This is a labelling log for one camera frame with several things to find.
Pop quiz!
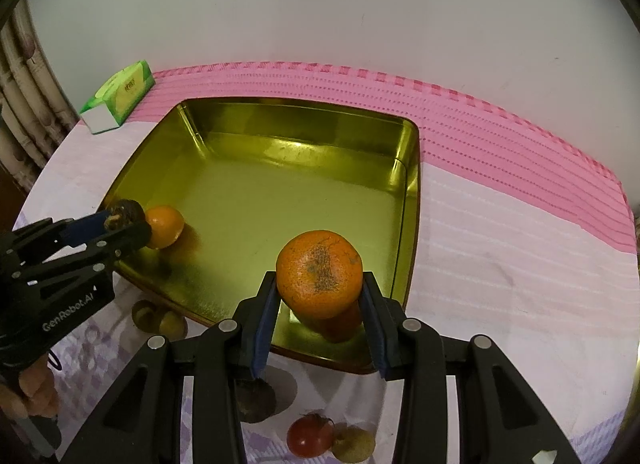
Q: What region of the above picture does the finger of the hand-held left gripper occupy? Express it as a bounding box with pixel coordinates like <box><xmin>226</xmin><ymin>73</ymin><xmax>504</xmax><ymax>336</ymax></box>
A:
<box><xmin>15</xmin><ymin>222</ymin><xmax>152</xmax><ymax>290</ymax></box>
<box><xmin>14</xmin><ymin>210</ymin><xmax>114</xmax><ymax>251</ymax></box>

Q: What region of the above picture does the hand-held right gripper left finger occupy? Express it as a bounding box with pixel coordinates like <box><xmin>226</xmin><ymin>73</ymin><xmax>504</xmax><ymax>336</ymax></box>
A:
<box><xmin>60</xmin><ymin>271</ymin><xmax>281</xmax><ymax>464</ymax></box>

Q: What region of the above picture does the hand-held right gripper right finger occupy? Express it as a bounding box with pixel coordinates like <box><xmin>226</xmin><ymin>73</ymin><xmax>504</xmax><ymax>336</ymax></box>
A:
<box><xmin>359</xmin><ymin>270</ymin><xmax>583</xmax><ymax>464</ymax></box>

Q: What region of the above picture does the dark dried fruit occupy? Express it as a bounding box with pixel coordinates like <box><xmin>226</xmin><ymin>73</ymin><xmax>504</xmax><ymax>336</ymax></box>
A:
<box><xmin>235</xmin><ymin>378</ymin><xmax>277</xmax><ymax>424</ymax></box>
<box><xmin>103</xmin><ymin>199</ymin><xmax>147</xmax><ymax>231</ymax></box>

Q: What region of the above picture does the orange mandarin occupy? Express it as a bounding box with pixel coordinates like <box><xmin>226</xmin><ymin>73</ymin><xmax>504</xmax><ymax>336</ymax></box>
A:
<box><xmin>276</xmin><ymin>230</ymin><xmax>364</xmax><ymax>321</ymax></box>
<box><xmin>144</xmin><ymin>205</ymin><xmax>186</xmax><ymax>250</ymax></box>

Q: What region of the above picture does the red cherry tomato with stem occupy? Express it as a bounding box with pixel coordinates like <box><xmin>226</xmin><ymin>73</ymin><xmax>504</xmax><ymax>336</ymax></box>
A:
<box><xmin>286</xmin><ymin>411</ymin><xmax>335</xmax><ymax>457</ymax></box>

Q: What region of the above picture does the small brown longan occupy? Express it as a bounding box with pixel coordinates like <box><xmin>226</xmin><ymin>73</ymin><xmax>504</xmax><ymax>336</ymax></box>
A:
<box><xmin>331</xmin><ymin>425</ymin><xmax>376</xmax><ymax>463</ymax></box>

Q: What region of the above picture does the red tin box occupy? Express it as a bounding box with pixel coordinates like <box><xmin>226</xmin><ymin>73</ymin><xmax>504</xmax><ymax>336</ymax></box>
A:
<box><xmin>100</xmin><ymin>98</ymin><xmax>422</xmax><ymax>376</ymax></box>

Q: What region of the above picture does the person's left hand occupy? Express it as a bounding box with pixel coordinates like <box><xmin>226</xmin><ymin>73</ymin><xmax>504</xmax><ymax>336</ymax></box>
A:
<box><xmin>0</xmin><ymin>356</ymin><xmax>61</xmax><ymax>420</ymax></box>

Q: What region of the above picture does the white purple checked tablecloth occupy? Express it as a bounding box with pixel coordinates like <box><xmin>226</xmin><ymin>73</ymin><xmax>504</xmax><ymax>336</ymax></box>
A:
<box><xmin>10</xmin><ymin>119</ymin><xmax>640</xmax><ymax>464</ymax></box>

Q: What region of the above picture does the green tissue box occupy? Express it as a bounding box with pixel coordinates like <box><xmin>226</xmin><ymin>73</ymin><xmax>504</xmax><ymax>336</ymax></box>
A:
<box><xmin>79</xmin><ymin>60</ymin><xmax>155</xmax><ymax>136</ymax></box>

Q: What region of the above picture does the rattan furniture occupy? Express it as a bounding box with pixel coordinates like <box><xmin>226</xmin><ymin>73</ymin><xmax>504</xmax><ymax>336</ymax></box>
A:
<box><xmin>0</xmin><ymin>9</ymin><xmax>81</xmax><ymax>195</ymax></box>

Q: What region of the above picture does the pink striped cloth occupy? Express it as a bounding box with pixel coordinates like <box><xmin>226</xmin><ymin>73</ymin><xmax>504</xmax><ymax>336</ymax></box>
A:
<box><xmin>120</xmin><ymin>61</ymin><xmax>636</xmax><ymax>252</ymax></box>

